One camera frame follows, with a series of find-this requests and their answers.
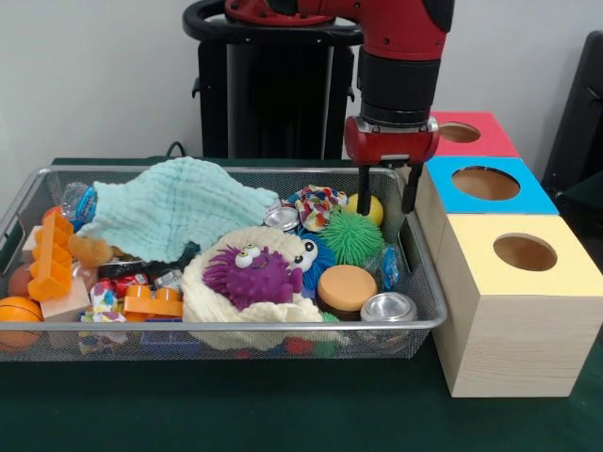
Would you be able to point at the yellow ball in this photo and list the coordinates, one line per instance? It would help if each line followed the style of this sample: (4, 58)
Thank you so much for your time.
(377, 209)

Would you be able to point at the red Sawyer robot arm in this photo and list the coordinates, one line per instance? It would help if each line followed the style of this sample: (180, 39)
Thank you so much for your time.
(400, 70)

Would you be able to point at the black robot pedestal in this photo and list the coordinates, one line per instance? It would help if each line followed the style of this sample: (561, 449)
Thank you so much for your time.
(282, 94)

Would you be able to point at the mint green waffle cloth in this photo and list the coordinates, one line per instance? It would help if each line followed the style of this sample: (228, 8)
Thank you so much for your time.
(174, 207)

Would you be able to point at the long orange building block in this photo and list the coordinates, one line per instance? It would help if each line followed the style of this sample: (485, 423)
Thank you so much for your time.
(49, 263)

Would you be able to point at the black upright panel on stand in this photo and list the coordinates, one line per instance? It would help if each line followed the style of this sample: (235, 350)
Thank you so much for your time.
(584, 117)

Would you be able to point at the blue spiky toy with eyes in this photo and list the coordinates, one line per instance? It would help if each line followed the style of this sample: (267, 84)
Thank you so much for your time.
(320, 268)

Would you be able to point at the purple spiky monster toy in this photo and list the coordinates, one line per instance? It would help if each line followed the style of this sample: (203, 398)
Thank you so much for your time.
(259, 282)

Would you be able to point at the colourful patterned fabric scrunchie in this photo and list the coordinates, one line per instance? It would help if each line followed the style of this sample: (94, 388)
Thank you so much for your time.
(315, 207)

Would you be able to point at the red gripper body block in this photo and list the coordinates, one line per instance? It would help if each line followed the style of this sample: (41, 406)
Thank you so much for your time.
(391, 146)

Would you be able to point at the wooden box with three holes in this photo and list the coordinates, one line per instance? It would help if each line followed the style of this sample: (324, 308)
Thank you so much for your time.
(518, 339)

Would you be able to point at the cream knitted cloth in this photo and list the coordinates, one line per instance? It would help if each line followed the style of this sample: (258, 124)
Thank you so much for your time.
(207, 292)

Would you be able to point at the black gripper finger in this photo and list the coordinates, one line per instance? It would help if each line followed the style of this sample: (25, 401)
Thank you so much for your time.
(409, 193)
(364, 193)

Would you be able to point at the dark green table cloth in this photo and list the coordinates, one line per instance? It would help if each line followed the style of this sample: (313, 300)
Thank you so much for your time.
(235, 409)

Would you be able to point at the silver metal can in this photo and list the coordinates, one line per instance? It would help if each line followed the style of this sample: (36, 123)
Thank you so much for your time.
(388, 307)

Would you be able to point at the green spiky rubber ball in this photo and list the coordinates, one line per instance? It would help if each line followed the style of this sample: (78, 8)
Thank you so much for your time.
(351, 237)

